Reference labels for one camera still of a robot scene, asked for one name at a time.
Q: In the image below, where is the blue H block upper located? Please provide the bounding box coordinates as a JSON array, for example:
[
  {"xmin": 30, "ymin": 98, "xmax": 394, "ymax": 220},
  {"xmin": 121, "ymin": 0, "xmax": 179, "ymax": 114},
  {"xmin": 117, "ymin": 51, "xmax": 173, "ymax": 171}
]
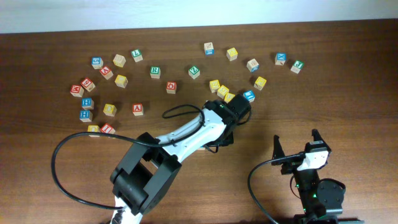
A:
[{"xmin": 81, "ymin": 98, "xmax": 95, "ymax": 110}]

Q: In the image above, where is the blue X block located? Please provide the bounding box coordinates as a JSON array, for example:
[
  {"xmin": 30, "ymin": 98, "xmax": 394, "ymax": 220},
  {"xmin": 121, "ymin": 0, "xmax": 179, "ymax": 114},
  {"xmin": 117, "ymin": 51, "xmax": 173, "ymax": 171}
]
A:
[{"xmin": 275, "ymin": 52, "xmax": 287, "ymax": 65}]

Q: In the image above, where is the red A block centre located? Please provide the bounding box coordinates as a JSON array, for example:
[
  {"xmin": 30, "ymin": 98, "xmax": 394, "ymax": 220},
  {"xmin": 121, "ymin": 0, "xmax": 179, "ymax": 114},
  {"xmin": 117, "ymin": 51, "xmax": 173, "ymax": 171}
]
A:
[{"xmin": 132, "ymin": 103, "xmax": 144, "ymax": 116}]

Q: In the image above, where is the red 9 block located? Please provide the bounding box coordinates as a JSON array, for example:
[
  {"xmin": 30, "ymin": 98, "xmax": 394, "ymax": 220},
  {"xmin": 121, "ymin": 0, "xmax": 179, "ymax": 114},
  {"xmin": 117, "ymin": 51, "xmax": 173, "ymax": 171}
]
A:
[{"xmin": 81, "ymin": 78, "xmax": 95, "ymax": 92}]

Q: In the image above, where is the red a block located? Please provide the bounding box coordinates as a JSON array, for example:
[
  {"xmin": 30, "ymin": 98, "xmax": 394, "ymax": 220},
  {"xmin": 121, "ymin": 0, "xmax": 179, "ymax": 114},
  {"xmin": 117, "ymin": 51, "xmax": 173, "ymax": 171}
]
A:
[
  {"xmin": 99, "ymin": 66, "xmax": 114, "ymax": 80},
  {"xmin": 132, "ymin": 103, "xmax": 144, "ymax": 116}
]

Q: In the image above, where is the blue D sided block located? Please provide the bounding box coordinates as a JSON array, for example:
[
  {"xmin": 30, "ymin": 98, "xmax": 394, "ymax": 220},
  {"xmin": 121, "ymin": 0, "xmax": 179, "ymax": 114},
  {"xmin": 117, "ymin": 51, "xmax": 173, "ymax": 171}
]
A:
[{"xmin": 246, "ymin": 58, "xmax": 259, "ymax": 72}]

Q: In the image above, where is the green R block far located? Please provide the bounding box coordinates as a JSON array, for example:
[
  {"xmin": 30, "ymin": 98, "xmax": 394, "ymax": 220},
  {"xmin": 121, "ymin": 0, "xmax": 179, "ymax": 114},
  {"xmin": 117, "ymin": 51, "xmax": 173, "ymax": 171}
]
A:
[{"xmin": 150, "ymin": 67, "xmax": 161, "ymax": 79}]

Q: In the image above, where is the green L block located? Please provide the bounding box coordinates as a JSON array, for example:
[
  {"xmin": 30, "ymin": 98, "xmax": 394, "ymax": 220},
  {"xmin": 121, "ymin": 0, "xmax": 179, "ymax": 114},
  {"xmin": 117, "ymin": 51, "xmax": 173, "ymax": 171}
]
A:
[{"xmin": 131, "ymin": 49, "xmax": 143, "ymax": 62}]

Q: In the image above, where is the red I block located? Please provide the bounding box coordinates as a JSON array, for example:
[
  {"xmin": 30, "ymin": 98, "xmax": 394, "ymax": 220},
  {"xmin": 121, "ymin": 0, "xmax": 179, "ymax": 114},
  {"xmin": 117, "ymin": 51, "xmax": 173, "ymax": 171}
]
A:
[{"xmin": 100, "ymin": 123, "xmax": 116, "ymax": 137}]

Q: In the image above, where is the yellow block top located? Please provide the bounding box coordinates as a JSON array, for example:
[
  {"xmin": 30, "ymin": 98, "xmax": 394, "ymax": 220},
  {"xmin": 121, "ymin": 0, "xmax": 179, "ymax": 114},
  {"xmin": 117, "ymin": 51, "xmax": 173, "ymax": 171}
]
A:
[{"xmin": 226, "ymin": 47, "xmax": 238, "ymax": 61}]

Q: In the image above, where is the yellow cluster block middle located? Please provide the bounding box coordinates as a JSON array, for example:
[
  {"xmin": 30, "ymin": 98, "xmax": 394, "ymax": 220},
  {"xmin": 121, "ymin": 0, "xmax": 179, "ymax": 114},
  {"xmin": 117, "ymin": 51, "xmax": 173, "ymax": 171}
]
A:
[{"xmin": 217, "ymin": 85, "xmax": 229, "ymax": 99}]

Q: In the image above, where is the green Z block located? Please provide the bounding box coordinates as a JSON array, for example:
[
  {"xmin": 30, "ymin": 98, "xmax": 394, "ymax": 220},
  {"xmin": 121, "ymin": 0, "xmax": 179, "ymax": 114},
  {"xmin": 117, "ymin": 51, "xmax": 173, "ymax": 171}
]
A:
[{"xmin": 188, "ymin": 66, "xmax": 200, "ymax": 79}]

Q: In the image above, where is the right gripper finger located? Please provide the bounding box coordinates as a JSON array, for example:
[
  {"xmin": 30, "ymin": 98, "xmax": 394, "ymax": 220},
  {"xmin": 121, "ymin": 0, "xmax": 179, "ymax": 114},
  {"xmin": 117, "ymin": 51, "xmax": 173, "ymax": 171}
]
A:
[
  {"xmin": 271, "ymin": 135, "xmax": 285, "ymax": 166},
  {"xmin": 311, "ymin": 129, "xmax": 325, "ymax": 144}
]

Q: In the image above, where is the yellow block bottom left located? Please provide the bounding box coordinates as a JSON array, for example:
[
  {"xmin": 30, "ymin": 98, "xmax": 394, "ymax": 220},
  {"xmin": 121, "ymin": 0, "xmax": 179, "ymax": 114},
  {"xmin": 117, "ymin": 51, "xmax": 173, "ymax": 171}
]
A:
[{"xmin": 87, "ymin": 125, "xmax": 101, "ymax": 138}]

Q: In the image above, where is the yellow cluster block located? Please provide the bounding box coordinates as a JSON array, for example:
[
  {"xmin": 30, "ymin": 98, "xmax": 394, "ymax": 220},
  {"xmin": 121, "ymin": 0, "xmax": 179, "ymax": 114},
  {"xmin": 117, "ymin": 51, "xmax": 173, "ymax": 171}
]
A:
[
  {"xmin": 217, "ymin": 85, "xmax": 229, "ymax": 99},
  {"xmin": 209, "ymin": 80, "xmax": 220, "ymax": 93}
]

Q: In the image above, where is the blue S block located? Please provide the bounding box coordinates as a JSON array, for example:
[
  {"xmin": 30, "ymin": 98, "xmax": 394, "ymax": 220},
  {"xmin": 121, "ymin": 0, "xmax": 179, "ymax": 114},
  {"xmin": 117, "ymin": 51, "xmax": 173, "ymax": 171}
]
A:
[{"xmin": 91, "ymin": 57, "xmax": 103, "ymax": 70}]

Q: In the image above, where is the yellow block right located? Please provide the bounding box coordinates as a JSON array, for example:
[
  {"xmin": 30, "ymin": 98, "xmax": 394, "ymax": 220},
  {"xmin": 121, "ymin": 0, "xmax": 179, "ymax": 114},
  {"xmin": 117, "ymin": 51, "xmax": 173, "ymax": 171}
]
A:
[{"xmin": 254, "ymin": 77, "xmax": 267, "ymax": 90}]

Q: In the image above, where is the green J block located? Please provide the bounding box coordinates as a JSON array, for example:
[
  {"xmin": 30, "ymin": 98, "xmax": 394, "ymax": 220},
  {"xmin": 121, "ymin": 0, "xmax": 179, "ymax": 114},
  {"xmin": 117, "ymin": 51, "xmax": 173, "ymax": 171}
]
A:
[{"xmin": 290, "ymin": 60, "xmax": 304, "ymax": 74}]

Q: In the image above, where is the red A block far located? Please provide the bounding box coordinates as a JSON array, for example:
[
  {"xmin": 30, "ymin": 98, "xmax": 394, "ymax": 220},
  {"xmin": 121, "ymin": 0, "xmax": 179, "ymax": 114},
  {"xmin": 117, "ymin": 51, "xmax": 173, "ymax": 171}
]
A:
[{"xmin": 99, "ymin": 66, "xmax": 114, "ymax": 80}]

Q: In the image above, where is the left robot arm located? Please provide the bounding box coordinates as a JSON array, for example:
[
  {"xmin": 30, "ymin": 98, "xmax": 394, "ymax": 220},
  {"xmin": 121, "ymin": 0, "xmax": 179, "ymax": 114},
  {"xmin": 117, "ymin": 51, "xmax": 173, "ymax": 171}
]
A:
[{"xmin": 110, "ymin": 95, "xmax": 251, "ymax": 223}]

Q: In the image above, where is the red O block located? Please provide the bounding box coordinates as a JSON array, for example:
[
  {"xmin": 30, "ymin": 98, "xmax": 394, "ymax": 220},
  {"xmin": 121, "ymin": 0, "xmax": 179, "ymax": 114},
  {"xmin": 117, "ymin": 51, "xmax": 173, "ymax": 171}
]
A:
[{"xmin": 166, "ymin": 82, "xmax": 177, "ymax": 94}]

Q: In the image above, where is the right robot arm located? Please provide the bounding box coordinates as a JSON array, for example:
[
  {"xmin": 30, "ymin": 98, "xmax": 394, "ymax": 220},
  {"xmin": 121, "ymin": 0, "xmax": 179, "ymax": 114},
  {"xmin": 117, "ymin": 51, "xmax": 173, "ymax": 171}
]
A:
[{"xmin": 271, "ymin": 129, "xmax": 346, "ymax": 224}]

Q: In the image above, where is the yellow O block left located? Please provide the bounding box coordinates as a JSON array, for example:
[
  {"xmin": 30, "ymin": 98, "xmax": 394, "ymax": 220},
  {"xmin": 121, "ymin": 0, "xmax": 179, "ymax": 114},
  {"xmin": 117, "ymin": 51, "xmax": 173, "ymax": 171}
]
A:
[{"xmin": 103, "ymin": 104, "xmax": 117, "ymax": 117}]

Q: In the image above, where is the plain wooden block left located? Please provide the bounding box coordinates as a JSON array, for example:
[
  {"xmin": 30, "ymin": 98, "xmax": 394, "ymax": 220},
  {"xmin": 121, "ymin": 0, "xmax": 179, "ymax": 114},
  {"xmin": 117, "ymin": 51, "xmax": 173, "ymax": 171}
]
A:
[{"xmin": 113, "ymin": 54, "xmax": 126, "ymax": 68}]

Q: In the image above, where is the yellow cluster block left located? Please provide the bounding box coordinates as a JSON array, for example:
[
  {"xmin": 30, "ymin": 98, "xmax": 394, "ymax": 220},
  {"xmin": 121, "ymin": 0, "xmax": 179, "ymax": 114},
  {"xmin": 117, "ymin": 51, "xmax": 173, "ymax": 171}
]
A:
[{"xmin": 209, "ymin": 80, "xmax": 220, "ymax": 93}]

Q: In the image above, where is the yellow G block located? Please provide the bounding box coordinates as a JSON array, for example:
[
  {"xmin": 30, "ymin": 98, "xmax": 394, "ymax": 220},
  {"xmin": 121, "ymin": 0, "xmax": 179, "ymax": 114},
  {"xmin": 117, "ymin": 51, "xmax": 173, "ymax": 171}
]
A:
[{"xmin": 224, "ymin": 93, "xmax": 235, "ymax": 103}]

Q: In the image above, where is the red M block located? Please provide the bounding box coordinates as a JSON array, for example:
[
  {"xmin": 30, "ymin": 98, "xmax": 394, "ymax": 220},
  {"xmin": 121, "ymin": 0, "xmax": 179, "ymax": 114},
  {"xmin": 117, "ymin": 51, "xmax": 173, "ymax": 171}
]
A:
[{"xmin": 70, "ymin": 85, "xmax": 84, "ymax": 98}]

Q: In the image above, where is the blue I block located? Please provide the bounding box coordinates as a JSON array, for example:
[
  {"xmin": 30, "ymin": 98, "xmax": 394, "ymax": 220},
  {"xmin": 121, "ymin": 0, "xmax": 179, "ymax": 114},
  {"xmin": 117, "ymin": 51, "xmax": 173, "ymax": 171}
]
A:
[{"xmin": 243, "ymin": 90, "xmax": 256, "ymax": 103}]

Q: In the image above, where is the blue H block lower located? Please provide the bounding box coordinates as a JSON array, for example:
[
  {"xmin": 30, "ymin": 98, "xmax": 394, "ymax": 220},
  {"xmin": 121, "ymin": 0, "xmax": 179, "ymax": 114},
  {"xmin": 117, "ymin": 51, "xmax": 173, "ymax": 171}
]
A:
[{"xmin": 79, "ymin": 110, "xmax": 93, "ymax": 122}]

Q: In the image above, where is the blue sided block top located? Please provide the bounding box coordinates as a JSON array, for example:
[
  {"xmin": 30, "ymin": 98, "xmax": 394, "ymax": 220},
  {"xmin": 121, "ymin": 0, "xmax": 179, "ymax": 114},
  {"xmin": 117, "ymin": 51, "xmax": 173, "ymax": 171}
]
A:
[{"xmin": 204, "ymin": 42, "xmax": 215, "ymax": 55}]

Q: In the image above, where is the blue h block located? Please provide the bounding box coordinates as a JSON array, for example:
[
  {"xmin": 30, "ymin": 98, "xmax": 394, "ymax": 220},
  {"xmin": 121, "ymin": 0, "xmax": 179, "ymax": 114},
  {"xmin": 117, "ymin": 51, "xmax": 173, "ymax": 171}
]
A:
[
  {"xmin": 79, "ymin": 110, "xmax": 93, "ymax": 122},
  {"xmin": 81, "ymin": 98, "xmax": 95, "ymax": 110}
]

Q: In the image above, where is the yellow block upper left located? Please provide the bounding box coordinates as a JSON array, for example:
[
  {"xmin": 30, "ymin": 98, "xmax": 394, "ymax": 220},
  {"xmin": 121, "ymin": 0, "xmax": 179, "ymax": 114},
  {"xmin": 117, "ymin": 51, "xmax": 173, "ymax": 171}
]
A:
[{"xmin": 114, "ymin": 75, "xmax": 128, "ymax": 88}]

